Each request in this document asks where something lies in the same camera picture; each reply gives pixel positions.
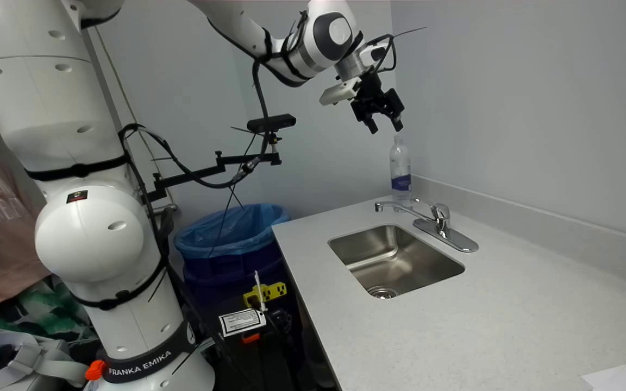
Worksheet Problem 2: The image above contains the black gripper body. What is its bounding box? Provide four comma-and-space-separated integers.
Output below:
351, 72, 405, 123

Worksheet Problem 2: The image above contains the chrome sink faucet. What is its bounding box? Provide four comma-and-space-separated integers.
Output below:
373, 199, 477, 252

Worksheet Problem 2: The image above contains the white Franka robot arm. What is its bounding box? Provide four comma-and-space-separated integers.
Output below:
0, 0, 388, 391

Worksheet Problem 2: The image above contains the clear plastic water bottle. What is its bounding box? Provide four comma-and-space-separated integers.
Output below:
388, 135, 412, 197

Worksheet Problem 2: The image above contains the stainless steel sink basin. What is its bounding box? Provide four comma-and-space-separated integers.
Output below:
329, 225, 464, 300

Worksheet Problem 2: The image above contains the blue lined trash bin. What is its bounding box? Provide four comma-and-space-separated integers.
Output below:
174, 202, 294, 321

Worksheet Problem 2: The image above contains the yellow black clamp with tag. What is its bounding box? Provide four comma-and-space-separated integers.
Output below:
218, 272, 288, 339

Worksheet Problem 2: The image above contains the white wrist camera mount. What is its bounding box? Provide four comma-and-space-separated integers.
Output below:
320, 78, 358, 103

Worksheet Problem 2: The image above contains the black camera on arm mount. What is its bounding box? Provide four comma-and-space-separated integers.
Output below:
145, 111, 300, 202

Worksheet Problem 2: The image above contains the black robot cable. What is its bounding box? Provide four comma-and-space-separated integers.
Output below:
118, 28, 401, 190

